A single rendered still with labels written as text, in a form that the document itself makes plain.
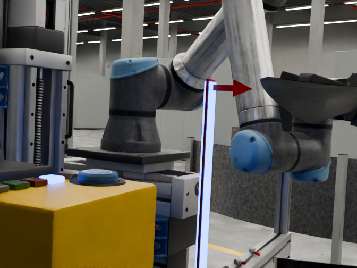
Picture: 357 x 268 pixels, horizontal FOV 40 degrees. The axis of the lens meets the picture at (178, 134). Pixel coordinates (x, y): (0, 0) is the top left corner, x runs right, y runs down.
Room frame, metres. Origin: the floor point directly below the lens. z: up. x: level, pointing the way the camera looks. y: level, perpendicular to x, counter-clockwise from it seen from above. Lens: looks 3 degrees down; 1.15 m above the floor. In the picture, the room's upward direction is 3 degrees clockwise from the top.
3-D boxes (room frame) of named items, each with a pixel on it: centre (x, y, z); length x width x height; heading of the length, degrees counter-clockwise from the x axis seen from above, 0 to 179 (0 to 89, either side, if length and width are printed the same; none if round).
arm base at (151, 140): (1.24, 0.12, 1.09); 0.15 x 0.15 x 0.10
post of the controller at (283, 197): (1.19, -0.26, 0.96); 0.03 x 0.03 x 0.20; 64
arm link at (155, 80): (1.25, 0.11, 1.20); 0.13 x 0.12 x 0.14; 126
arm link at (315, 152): (0.95, -0.24, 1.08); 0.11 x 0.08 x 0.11; 126
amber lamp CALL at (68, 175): (0.50, 0.11, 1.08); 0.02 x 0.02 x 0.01; 64
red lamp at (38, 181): (0.45, 0.13, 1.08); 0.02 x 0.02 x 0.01; 64
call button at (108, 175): (0.49, 0.08, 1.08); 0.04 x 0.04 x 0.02
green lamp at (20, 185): (0.43, 0.14, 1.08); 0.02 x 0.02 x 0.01; 64
